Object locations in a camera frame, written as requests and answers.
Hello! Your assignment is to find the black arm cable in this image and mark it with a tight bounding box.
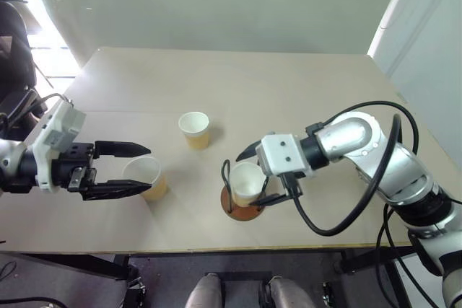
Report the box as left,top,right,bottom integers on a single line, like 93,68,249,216
34,92,71,111
291,100,420,237

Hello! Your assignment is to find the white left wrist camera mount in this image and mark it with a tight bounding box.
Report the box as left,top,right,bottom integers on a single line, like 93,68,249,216
31,100,87,194

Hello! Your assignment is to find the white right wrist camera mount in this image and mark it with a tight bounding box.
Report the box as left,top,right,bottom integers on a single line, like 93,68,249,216
256,133,306,178

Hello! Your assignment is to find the black robot body cable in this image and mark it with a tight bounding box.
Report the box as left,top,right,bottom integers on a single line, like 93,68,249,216
374,202,436,308

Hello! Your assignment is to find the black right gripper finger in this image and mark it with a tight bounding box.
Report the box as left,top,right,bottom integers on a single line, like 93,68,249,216
250,193,290,207
235,141,262,162

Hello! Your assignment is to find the black table frame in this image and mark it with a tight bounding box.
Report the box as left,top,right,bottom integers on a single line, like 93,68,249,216
0,245,425,282

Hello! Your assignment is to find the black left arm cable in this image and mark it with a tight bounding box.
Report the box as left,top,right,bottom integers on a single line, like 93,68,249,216
34,92,71,111

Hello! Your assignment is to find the grey rounded shape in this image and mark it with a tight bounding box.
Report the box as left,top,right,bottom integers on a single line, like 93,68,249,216
269,274,308,308
184,273,225,308

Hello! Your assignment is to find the tan paper cup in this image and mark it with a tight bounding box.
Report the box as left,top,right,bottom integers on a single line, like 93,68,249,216
230,162,264,208
122,156,169,203
178,110,212,151

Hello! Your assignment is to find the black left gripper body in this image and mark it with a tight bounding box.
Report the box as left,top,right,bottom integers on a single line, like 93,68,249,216
51,142,98,194

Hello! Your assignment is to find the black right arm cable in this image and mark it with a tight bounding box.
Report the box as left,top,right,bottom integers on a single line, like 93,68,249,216
291,100,420,237

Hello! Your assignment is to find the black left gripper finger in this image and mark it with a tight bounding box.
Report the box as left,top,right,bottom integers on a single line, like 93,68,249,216
80,178,153,202
94,139,153,159

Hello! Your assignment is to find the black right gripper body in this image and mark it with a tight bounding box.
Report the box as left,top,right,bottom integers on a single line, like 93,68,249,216
257,158,302,201

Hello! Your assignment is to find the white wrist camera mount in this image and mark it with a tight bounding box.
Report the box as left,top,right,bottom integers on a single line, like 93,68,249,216
256,133,306,178
31,100,87,194

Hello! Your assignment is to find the black floor cable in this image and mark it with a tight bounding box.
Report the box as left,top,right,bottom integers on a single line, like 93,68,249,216
0,296,68,308

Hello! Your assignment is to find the white partition panel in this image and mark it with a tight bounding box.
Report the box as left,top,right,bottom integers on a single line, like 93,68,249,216
367,0,462,109

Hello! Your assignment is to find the black office chair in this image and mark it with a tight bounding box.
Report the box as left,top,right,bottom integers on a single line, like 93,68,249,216
0,0,50,143

